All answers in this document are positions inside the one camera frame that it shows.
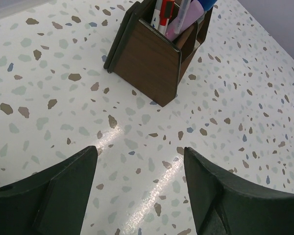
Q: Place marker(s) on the white pen peach cap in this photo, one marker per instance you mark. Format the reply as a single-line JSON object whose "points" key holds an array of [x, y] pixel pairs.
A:
{"points": [[156, 14]]}

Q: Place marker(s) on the red white marker pen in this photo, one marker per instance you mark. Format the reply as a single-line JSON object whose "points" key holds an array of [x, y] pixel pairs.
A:
{"points": [[165, 15]]}

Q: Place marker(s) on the blue grey stamp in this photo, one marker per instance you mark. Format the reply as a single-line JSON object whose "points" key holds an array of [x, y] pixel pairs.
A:
{"points": [[207, 4]]}

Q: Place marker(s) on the grey purple pen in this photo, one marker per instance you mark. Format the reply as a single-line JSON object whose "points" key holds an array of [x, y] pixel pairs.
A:
{"points": [[184, 6]]}

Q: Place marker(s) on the brown wooden desk organizer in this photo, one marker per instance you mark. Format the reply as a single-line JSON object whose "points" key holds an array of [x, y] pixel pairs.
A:
{"points": [[144, 58]]}

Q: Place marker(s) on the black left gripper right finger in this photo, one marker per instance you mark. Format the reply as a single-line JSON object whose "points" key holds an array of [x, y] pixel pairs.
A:
{"points": [[223, 203]]}

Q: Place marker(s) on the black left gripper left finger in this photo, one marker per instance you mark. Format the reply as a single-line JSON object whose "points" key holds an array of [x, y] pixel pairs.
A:
{"points": [[52, 201]]}

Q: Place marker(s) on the pink highlighter marker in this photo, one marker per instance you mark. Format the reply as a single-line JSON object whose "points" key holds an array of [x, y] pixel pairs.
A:
{"points": [[194, 12]]}

